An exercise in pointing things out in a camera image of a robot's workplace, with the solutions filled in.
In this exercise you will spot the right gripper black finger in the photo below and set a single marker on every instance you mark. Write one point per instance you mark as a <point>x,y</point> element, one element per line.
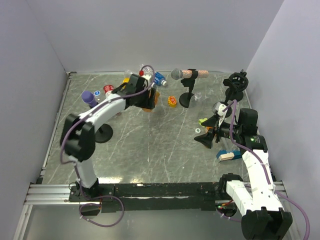
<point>205,139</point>
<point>211,122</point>

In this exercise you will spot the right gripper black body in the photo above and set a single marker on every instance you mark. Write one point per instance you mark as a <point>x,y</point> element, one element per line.
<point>224,131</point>

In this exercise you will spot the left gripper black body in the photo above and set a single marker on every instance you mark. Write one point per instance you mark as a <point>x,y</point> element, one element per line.
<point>143,100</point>

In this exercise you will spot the clear bottle green-print white cap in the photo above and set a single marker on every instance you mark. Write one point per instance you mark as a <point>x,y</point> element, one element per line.
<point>197,97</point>

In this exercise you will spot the orange juice bottle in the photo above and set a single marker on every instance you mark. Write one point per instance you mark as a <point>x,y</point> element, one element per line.
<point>151,102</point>

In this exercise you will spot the blue label clear bottle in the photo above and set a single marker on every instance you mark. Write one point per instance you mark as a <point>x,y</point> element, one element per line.
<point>160,80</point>

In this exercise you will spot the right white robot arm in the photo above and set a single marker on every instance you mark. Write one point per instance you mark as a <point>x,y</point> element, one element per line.
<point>263,215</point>

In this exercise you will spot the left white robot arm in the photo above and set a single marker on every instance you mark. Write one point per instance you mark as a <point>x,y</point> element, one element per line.
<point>78,139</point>

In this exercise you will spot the yellow lemon drink bottle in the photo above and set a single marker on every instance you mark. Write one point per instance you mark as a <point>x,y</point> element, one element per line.
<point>126,80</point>

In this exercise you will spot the red label clear bottle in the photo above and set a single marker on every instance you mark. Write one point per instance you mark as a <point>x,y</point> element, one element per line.
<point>108,90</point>

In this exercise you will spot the lime green toy brick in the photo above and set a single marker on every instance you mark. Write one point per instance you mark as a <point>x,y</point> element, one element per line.
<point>200,121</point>

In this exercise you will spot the blue beige toy brick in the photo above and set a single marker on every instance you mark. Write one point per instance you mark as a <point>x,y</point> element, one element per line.
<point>224,155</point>

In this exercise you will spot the black clamp stand front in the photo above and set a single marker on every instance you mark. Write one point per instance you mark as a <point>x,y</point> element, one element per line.
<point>231,87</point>

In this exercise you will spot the black microphone stand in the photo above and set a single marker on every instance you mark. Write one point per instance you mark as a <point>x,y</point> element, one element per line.
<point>189,82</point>

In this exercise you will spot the blue white loose cap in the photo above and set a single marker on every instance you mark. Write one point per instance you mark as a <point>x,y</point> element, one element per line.
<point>97,93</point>

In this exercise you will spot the yellow orange toy block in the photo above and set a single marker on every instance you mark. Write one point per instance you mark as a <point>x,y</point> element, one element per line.
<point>172,102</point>

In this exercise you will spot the silver head microphone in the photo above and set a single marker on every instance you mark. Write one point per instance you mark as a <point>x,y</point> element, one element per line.
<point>177,74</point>

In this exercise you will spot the purple microphone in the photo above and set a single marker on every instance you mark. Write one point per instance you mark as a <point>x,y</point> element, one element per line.
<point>89,98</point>

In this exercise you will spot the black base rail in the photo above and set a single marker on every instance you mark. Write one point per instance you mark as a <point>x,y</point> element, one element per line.
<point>113,197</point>

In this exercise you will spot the aluminium frame rail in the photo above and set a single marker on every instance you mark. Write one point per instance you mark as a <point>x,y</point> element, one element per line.
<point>48,194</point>

